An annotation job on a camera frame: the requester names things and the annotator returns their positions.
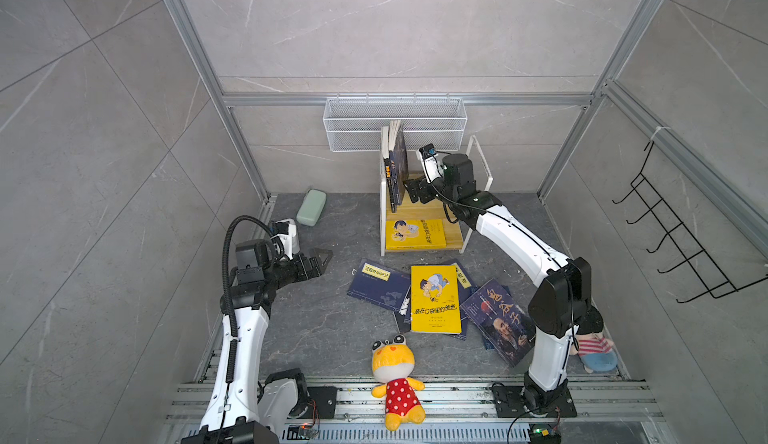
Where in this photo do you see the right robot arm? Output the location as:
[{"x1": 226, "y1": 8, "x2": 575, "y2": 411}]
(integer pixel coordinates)
[{"x1": 405, "y1": 145, "x2": 591, "y2": 416}]

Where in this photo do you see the black upright book on shelf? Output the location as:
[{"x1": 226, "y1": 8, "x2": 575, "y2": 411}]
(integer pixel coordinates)
[{"x1": 381, "y1": 125, "x2": 398, "y2": 213}]

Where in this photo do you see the yellow book on lower shelf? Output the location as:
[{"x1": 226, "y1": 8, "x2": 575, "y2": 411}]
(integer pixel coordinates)
[{"x1": 385, "y1": 220, "x2": 447, "y2": 252}]

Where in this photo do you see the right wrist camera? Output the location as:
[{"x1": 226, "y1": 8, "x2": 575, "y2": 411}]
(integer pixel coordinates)
[{"x1": 418, "y1": 144, "x2": 443, "y2": 183}]

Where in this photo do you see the navy book with yellow label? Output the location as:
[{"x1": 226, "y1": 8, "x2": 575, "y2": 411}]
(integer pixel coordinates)
[{"x1": 347, "y1": 259, "x2": 411, "y2": 312}]

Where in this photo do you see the white wooden two-tier shelf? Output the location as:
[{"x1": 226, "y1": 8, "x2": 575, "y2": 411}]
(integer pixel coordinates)
[{"x1": 379, "y1": 135, "x2": 494, "y2": 258}]

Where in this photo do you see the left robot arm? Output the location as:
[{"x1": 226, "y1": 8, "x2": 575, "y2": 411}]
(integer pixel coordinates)
[{"x1": 182, "y1": 215, "x2": 332, "y2": 443}]

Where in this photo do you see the black wire hook rack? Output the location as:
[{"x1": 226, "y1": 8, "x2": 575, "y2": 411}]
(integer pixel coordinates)
[{"x1": 611, "y1": 142, "x2": 767, "y2": 305}]

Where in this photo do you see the mint green case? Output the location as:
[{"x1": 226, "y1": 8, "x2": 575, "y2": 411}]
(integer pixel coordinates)
[{"x1": 296, "y1": 189, "x2": 327, "y2": 227}]

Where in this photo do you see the white wire mesh basket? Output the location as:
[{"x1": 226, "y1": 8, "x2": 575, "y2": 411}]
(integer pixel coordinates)
[{"x1": 322, "y1": 96, "x2": 468, "y2": 154}]

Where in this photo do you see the yellow cartoon book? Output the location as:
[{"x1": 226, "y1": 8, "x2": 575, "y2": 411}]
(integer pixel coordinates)
[{"x1": 410, "y1": 265, "x2": 462, "y2": 335}]

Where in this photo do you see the yellow frog plush toy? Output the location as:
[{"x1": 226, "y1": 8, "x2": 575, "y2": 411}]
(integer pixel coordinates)
[{"x1": 371, "y1": 334, "x2": 426, "y2": 432}]

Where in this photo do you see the black-haired doll plush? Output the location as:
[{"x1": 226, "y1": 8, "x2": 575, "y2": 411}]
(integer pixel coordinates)
[{"x1": 569, "y1": 306, "x2": 618, "y2": 374}]

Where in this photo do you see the white digital clock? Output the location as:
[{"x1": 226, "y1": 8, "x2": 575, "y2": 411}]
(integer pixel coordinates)
[{"x1": 274, "y1": 218, "x2": 300, "y2": 260}]

